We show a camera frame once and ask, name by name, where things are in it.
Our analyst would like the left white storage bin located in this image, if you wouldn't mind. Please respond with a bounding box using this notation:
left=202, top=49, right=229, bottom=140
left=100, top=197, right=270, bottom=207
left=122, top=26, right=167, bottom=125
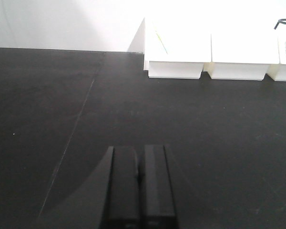
left=127, top=17, right=212, bottom=79

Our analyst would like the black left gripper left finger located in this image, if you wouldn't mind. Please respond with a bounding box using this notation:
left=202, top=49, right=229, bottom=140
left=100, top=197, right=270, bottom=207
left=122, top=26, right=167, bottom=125
left=100, top=146, right=140, bottom=229

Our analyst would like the right white storage bin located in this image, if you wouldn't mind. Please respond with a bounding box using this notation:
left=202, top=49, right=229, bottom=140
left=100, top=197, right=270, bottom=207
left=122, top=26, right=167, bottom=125
left=266, top=37, right=286, bottom=82

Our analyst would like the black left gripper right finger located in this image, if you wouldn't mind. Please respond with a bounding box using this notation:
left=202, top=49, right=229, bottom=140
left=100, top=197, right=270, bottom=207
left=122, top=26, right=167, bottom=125
left=141, top=145, right=178, bottom=229

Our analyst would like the white storage bin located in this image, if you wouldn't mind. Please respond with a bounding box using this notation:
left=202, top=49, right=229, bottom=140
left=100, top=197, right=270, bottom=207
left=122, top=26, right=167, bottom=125
left=127, top=17, right=212, bottom=79
left=204, top=32, right=279, bottom=81
left=266, top=37, right=286, bottom=82

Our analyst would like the middle white storage bin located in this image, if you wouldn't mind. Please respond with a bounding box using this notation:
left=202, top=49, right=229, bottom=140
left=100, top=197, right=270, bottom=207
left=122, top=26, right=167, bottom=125
left=204, top=32, right=279, bottom=81

